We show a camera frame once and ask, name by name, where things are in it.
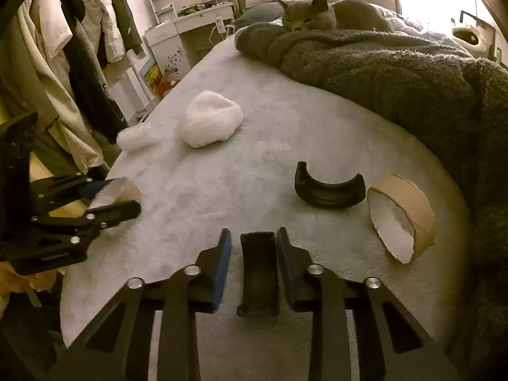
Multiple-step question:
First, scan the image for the dark grey fleece blanket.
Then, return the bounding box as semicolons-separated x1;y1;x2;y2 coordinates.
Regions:
235;24;508;326

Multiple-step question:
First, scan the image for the white paper ball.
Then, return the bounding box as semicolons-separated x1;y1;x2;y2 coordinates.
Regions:
177;90;244;148

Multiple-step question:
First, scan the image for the brown cardboard roll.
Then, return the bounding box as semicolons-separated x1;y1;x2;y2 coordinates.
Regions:
86;177;142;209

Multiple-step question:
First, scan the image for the white charger cable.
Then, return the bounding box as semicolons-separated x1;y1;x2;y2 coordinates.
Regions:
211;16;228;45

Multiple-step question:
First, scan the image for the beige cat house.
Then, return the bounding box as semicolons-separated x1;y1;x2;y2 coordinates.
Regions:
451;10;497;62

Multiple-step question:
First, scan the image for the clear plastic bottle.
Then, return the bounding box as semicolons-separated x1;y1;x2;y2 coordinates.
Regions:
116;121;163;152

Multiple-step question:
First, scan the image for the colourful picture box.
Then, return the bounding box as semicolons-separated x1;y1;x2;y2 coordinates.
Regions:
141;57;164;101

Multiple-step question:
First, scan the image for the bed with grey sheet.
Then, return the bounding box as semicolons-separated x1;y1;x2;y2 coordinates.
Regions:
59;0;508;350

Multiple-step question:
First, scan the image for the black hanging garment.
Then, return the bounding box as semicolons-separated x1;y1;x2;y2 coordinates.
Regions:
51;0;128;136

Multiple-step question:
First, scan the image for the grey pillow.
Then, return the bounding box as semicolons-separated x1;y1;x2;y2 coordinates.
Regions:
234;2;286;26

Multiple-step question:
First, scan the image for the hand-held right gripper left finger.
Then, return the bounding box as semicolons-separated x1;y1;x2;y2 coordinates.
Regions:
48;228;233;381

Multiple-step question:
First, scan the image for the white shirt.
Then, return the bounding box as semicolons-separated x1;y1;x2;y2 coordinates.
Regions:
30;0;75;73

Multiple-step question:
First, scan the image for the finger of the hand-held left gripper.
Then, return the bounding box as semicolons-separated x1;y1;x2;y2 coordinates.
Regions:
30;174;118;217
34;200;142;245

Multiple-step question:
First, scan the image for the white puffer jacket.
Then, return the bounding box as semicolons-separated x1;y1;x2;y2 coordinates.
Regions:
75;0;124;65

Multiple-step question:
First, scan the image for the dark green knit garment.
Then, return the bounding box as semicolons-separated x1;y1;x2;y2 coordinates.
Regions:
107;0;146;55

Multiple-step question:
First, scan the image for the patterned grey white duvet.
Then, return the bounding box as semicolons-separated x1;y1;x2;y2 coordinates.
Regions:
383;8;473;52

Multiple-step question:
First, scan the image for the cream hanging garment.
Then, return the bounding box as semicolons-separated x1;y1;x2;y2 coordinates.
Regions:
0;20;106;172

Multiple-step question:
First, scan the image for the white dressing table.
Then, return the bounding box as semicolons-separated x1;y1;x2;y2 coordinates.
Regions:
145;2;235;100

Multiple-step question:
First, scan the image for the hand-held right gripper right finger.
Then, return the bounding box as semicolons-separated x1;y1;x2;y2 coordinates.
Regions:
276;227;461;381

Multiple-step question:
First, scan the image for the black curved plastic piece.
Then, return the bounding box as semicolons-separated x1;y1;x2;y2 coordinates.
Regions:
237;232;279;318
294;161;366;209

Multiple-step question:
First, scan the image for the grey cat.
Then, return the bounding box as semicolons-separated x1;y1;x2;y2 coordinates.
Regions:
275;0;393;32

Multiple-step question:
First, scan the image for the torn cardboard tape ring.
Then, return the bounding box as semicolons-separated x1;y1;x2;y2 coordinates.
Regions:
367;174;436;264

